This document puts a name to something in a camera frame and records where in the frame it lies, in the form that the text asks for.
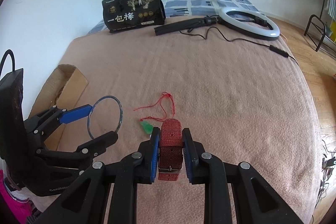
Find black snack bag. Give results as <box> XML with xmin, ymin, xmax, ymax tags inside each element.
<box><xmin>102</xmin><ymin>0</ymin><xmax>166</xmax><ymax>33</ymax></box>

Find green pendant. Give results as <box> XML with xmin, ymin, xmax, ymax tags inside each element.
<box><xmin>134</xmin><ymin>92</ymin><xmax>175</xmax><ymax>134</ymax></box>

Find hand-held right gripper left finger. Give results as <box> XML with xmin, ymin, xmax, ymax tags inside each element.
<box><xmin>34</xmin><ymin>127</ymin><xmax>161</xmax><ymax>224</ymax></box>

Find black ring light cable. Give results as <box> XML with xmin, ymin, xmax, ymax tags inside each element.
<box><xmin>180</xmin><ymin>26</ymin><xmax>300</xmax><ymax>65</ymax></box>

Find white ring light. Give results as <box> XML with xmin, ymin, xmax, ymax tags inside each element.
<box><xmin>218</xmin><ymin>7</ymin><xmax>281</xmax><ymax>40</ymax></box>

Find yellow green box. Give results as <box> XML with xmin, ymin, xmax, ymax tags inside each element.
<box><xmin>325</xmin><ymin>22</ymin><xmax>336</xmax><ymax>43</ymax></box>

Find black metal clothes rack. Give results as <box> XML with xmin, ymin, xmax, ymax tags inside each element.
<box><xmin>304</xmin><ymin>0</ymin><xmax>336</xmax><ymax>52</ymax></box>

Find blue checked bedsheet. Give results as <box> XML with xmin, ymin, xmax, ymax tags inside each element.
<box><xmin>87</xmin><ymin>0</ymin><xmax>264</xmax><ymax>35</ymax></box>

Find floor cables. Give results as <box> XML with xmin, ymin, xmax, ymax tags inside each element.
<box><xmin>316</xmin><ymin>132</ymin><xmax>336</xmax><ymax>209</ymax></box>

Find black folded tripod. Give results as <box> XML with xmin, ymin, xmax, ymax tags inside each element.
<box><xmin>154</xmin><ymin>17</ymin><xmax>219</xmax><ymax>36</ymax></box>

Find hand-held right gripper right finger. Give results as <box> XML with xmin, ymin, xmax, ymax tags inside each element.
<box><xmin>182</xmin><ymin>128</ymin><xmax>305</xmax><ymax>224</ymax></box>

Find striped towel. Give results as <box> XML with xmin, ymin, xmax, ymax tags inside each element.
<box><xmin>324</xmin><ymin>0</ymin><xmax>336</xmax><ymax>16</ymax></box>

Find cardboard box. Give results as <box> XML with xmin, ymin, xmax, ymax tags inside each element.
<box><xmin>28</xmin><ymin>64</ymin><xmax>89</xmax><ymax>152</ymax></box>

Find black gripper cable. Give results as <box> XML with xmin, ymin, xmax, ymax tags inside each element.
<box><xmin>0</xmin><ymin>49</ymin><xmax>16</xmax><ymax>75</ymax></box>

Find blue bangle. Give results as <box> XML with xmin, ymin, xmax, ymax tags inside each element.
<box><xmin>87</xmin><ymin>95</ymin><xmax>123</xmax><ymax>140</ymax></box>

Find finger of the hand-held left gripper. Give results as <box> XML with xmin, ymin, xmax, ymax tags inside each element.
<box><xmin>25</xmin><ymin>105</ymin><xmax>93</xmax><ymax>139</ymax></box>
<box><xmin>35</xmin><ymin>131</ymin><xmax>118</xmax><ymax>161</ymax></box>

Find red watch strap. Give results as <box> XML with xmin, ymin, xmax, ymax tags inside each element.
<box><xmin>157</xmin><ymin>118</ymin><xmax>184</xmax><ymax>182</ymax></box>

